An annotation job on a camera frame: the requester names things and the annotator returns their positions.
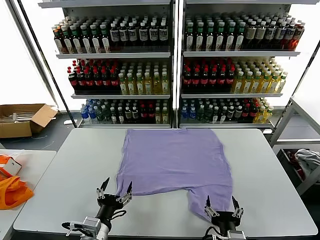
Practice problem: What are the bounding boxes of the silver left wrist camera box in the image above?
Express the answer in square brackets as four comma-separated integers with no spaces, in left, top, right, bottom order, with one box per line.
[82,216,102,236]

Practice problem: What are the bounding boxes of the open brown cardboard box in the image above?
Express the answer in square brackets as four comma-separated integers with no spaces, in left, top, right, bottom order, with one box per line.
[0,103,59,139]

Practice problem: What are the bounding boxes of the white metal rack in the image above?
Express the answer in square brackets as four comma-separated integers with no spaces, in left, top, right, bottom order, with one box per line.
[269,96,320,196]

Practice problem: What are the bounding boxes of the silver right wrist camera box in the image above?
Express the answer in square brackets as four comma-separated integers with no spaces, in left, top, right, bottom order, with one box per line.
[226,230,247,240]

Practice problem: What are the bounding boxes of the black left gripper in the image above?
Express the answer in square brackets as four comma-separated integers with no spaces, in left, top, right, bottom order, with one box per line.
[96,177,133,224]

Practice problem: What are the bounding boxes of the grey white cloth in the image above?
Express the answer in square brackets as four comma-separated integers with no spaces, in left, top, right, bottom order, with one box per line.
[294,148,320,181]

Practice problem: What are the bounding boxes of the purple printed t-shirt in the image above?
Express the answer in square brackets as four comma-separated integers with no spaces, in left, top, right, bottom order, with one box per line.
[115,127,235,223]

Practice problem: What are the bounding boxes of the clear plastic bag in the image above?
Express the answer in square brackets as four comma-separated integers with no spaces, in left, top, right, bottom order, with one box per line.
[0,149,26,161]

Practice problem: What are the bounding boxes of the grey metal shelving unit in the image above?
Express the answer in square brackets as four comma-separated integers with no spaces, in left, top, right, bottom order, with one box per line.
[37,0,176,129]
[176,0,302,129]

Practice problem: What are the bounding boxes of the red cloth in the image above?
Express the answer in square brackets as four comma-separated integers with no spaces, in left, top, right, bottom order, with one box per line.
[287,149,306,181]

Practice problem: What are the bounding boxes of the dark drink bottle navy label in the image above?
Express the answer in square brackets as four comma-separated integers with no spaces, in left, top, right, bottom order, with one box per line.
[283,21,297,50]
[158,21,169,52]
[118,22,129,52]
[109,22,120,52]
[127,21,139,52]
[148,21,160,52]
[264,21,278,50]
[138,21,149,52]
[274,21,287,50]

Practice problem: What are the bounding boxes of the black diagonal frame bar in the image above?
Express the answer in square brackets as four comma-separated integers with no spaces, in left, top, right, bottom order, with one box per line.
[16,0,78,128]

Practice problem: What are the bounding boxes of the cola bottle red cap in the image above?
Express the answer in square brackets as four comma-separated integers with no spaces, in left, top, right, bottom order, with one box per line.
[200,67,210,92]
[67,69,79,92]
[139,104,148,124]
[217,67,227,92]
[92,69,103,92]
[101,69,111,92]
[83,69,95,92]
[249,102,258,120]
[191,67,202,92]
[225,67,236,92]
[109,69,120,92]
[241,103,251,123]
[183,67,193,92]
[208,67,219,92]
[147,104,155,124]
[75,68,86,92]

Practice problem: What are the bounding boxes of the red drink bottle white cap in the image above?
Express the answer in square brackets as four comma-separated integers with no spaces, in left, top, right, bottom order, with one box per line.
[291,22,306,50]

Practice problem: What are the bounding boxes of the dark drink bottle beige label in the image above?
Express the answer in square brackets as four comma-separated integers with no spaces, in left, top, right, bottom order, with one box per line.
[245,21,258,51]
[255,21,268,51]

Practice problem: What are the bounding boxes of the white packing strips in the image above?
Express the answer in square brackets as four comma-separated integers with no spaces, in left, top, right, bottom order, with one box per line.
[0,111,36,124]

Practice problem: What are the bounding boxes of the grey diagonal frame beam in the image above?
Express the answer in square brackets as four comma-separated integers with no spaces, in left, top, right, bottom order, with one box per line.
[4,0,60,111]

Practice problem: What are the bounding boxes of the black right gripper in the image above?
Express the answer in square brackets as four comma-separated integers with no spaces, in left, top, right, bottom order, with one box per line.
[204,195,244,233]

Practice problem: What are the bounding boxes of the small white carton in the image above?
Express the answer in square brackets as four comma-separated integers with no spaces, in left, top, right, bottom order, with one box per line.
[4,159,23,175]

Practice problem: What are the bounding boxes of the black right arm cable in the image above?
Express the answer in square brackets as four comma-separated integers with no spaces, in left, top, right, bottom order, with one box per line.
[204,226,227,240]

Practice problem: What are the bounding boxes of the orange packet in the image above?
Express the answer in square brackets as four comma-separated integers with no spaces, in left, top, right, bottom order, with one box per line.
[0,154,12,169]

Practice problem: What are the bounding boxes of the black plastic crate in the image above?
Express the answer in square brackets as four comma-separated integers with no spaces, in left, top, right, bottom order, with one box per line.
[276,147,320,188]

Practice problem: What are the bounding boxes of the orange fabric bag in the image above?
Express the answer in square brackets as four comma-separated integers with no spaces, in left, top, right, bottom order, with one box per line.
[0,176,35,210]

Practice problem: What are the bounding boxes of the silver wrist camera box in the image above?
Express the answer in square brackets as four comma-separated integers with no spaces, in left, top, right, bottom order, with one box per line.
[82,216,102,236]
[226,230,247,240]

